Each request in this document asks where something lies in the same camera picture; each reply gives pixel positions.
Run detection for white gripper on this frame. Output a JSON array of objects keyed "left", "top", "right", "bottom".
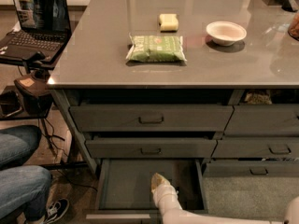
[{"left": 150, "top": 173, "right": 181, "bottom": 212}]

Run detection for open bottom left drawer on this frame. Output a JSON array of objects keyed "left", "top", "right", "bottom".
[{"left": 86, "top": 159, "right": 207, "bottom": 224}]

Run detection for bottom right grey drawer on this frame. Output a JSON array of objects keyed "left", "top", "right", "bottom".
[{"left": 203, "top": 161, "right": 299, "bottom": 177}]

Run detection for grey drawer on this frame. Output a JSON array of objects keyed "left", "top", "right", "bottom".
[
  {"left": 224, "top": 105, "right": 299, "bottom": 136},
  {"left": 212, "top": 137, "right": 299, "bottom": 159},
  {"left": 85, "top": 138, "right": 217, "bottom": 158},
  {"left": 69, "top": 105, "right": 233, "bottom": 132},
  {"left": 203, "top": 161, "right": 299, "bottom": 177}
]

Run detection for top left grey drawer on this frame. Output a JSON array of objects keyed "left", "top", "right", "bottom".
[{"left": 69, "top": 105, "right": 233, "bottom": 132}]

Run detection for middle left grey drawer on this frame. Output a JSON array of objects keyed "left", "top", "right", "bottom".
[{"left": 85, "top": 138, "right": 217, "bottom": 158}]

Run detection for middle right grey drawer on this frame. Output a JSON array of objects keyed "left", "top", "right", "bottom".
[{"left": 212, "top": 137, "right": 299, "bottom": 159}]

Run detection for top right grey drawer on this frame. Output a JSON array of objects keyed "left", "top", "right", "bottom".
[{"left": 224, "top": 105, "right": 299, "bottom": 136}]

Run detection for snack bag in right drawer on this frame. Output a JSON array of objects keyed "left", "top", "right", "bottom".
[{"left": 244, "top": 91, "right": 272, "bottom": 105}]

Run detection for brown object on counter right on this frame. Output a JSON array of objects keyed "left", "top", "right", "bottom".
[{"left": 288, "top": 13, "right": 299, "bottom": 40}]

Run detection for black white sneaker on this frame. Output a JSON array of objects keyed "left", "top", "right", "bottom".
[{"left": 44, "top": 199, "right": 69, "bottom": 224}]

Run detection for green snack bag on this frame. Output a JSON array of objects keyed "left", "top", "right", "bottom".
[{"left": 126, "top": 35, "right": 186, "bottom": 63}]

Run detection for person lower leg in jeans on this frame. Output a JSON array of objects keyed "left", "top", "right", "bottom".
[{"left": 0, "top": 165, "right": 51, "bottom": 224}]

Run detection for person leg in jeans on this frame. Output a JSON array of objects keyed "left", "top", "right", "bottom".
[
  {"left": 0, "top": 125, "right": 41, "bottom": 170},
  {"left": 0, "top": 165, "right": 51, "bottom": 224}
]

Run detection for person upper leg in jeans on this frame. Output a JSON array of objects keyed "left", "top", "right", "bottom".
[{"left": 0, "top": 125, "right": 41, "bottom": 170}]

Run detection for black device with sticky note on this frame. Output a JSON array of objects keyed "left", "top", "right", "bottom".
[{"left": 14, "top": 72, "right": 52, "bottom": 115}]

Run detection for yellow sponge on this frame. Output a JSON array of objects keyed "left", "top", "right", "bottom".
[{"left": 159, "top": 14, "right": 178, "bottom": 32}]

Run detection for black laptop stand tray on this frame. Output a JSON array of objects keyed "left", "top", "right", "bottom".
[{"left": 0, "top": 58, "right": 56, "bottom": 71}]

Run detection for white paper bowl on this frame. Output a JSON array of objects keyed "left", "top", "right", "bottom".
[{"left": 206, "top": 21, "right": 247, "bottom": 47}]

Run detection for black open laptop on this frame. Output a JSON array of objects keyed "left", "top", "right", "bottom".
[{"left": 1, "top": 0, "right": 71, "bottom": 63}]

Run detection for black floor cables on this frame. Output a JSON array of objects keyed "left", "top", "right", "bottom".
[{"left": 38, "top": 117, "right": 98, "bottom": 192}]

